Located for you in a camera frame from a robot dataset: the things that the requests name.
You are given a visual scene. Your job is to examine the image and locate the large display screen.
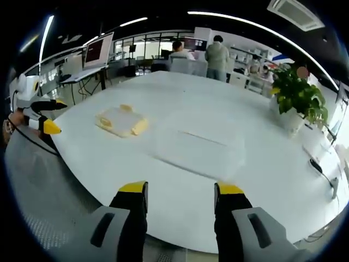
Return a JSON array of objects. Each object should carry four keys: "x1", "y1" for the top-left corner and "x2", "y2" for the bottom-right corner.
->
[{"x1": 82, "y1": 32, "x2": 115, "y2": 69}]

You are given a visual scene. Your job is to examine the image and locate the long ceiling light strip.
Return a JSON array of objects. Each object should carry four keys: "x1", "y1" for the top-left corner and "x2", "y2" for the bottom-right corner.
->
[
  {"x1": 39, "y1": 15, "x2": 55, "y2": 66},
  {"x1": 186, "y1": 10, "x2": 340, "y2": 91}
]

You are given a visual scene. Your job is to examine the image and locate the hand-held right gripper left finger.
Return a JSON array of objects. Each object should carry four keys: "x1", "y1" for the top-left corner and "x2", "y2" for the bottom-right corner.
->
[{"x1": 73, "y1": 180, "x2": 149, "y2": 262}]

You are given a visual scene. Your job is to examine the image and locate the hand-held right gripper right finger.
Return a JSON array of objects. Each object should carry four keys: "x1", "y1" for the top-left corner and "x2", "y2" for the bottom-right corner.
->
[{"x1": 213, "y1": 182, "x2": 310, "y2": 262}]

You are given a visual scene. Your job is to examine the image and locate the clear container with yellow clips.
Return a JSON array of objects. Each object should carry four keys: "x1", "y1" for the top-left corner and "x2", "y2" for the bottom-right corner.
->
[{"x1": 94, "y1": 104, "x2": 149, "y2": 139}]

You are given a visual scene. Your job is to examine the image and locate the short ceiling light strip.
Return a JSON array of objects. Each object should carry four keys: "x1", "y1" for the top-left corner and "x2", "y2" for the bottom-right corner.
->
[{"x1": 119, "y1": 17, "x2": 148, "y2": 27}]

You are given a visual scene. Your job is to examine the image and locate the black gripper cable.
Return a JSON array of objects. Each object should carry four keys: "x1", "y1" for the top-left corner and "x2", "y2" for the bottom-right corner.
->
[{"x1": 8, "y1": 114, "x2": 60, "y2": 157}]

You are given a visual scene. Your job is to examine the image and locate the white side desk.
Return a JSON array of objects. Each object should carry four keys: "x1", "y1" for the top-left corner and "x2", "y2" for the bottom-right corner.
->
[{"x1": 59, "y1": 65, "x2": 110, "y2": 106}]

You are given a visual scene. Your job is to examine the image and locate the grey office chair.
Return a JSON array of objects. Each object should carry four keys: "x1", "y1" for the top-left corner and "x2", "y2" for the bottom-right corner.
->
[{"x1": 170, "y1": 57, "x2": 208, "y2": 78}]

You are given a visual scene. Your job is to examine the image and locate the person's left hand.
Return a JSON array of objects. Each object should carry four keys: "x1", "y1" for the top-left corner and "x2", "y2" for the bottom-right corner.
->
[{"x1": 7, "y1": 109, "x2": 30, "y2": 128}]

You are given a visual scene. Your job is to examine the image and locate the ceiling air vent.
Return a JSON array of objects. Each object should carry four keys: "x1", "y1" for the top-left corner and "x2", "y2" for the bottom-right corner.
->
[{"x1": 266, "y1": 0, "x2": 326, "y2": 31}]

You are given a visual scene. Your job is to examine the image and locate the green potted plant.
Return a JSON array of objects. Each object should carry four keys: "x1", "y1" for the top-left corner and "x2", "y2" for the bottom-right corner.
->
[{"x1": 270, "y1": 62, "x2": 330, "y2": 131}]

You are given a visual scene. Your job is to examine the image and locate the black device with cable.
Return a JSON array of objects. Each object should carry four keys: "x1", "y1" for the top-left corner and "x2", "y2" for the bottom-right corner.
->
[{"x1": 309, "y1": 157, "x2": 334, "y2": 189}]

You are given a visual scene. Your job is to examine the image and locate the white plant pot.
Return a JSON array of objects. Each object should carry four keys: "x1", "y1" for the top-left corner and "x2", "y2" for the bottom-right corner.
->
[{"x1": 268, "y1": 95, "x2": 305, "y2": 138}]

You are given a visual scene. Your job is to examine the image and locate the clear plastic lid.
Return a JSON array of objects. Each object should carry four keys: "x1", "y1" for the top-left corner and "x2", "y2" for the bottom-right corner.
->
[{"x1": 155, "y1": 127, "x2": 246, "y2": 180}]

